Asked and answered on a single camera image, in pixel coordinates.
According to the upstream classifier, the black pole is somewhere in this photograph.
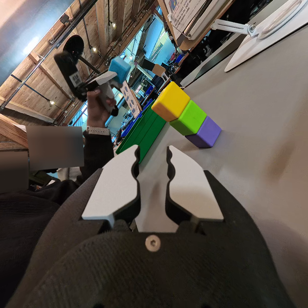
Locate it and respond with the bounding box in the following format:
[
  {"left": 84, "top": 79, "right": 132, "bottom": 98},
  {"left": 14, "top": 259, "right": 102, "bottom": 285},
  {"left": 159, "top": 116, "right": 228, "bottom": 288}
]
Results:
[{"left": 63, "top": 35, "right": 102, "bottom": 75}]

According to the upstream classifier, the lime green cube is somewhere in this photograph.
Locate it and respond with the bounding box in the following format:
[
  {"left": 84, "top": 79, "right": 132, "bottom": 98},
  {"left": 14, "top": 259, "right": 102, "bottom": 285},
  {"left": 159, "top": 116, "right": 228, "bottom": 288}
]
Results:
[{"left": 170, "top": 100, "right": 207, "bottom": 136}]

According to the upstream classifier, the yellow cube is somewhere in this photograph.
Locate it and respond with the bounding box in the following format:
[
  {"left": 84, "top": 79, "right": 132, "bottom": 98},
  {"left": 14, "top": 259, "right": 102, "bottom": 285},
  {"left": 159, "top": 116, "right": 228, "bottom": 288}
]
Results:
[{"left": 151, "top": 81, "right": 190, "bottom": 122}]

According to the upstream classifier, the blue plastic bin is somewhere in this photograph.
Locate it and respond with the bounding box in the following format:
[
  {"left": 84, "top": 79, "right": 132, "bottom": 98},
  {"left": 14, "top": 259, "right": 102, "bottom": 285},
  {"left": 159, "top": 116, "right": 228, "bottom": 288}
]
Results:
[{"left": 121, "top": 99, "right": 155, "bottom": 138}]

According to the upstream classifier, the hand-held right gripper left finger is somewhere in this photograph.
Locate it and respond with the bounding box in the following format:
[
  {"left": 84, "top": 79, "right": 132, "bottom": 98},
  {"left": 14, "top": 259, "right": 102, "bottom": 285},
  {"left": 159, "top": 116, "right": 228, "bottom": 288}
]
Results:
[{"left": 82, "top": 145, "right": 141, "bottom": 228}]

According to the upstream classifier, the light blue cube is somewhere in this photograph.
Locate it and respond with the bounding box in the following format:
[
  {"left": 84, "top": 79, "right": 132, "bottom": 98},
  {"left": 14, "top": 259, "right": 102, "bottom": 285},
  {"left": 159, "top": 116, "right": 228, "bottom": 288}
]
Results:
[{"left": 108, "top": 56, "right": 132, "bottom": 85}]

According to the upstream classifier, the wooden stand board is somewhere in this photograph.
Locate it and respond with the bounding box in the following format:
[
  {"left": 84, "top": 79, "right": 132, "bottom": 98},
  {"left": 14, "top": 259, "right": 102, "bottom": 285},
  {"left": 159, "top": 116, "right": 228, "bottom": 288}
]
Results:
[{"left": 158, "top": 0, "right": 236, "bottom": 51}]

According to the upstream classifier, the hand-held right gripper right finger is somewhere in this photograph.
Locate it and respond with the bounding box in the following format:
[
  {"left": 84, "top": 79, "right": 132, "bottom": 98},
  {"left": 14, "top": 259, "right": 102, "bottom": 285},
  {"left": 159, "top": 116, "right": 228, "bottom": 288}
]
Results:
[{"left": 166, "top": 145, "right": 225, "bottom": 228}]

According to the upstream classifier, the purple cube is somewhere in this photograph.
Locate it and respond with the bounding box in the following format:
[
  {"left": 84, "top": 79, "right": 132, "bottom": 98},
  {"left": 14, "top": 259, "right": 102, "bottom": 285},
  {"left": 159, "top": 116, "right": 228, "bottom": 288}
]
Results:
[{"left": 185, "top": 116, "right": 222, "bottom": 148}]

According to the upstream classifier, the grey desk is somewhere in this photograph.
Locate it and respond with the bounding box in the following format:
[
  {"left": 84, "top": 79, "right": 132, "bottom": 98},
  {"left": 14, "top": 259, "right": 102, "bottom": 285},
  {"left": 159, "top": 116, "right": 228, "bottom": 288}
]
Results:
[{"left": 115, "top": 5, "right": 308, "bottom": 308}]

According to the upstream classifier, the person's left forearm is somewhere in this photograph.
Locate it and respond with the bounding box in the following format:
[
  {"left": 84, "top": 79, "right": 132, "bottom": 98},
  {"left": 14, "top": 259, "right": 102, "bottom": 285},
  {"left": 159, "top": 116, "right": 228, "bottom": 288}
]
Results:
[{"left": 77, "top": 131, "right": 115, "bottom": 184}]

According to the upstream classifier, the green plastic bin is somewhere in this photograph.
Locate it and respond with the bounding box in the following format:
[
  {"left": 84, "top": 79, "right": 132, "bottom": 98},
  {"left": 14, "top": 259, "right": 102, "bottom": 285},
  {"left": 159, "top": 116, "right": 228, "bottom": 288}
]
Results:
[{"left": 115, "top": 103, "right": 167, "bottom": 164}]

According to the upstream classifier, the background instruction board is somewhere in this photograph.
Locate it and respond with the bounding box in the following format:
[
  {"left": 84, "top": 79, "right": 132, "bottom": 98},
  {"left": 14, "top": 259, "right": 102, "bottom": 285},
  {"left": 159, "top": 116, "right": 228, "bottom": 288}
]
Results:
[{"left": 120, "top": 81, "right": 143, "bottom": 119}]

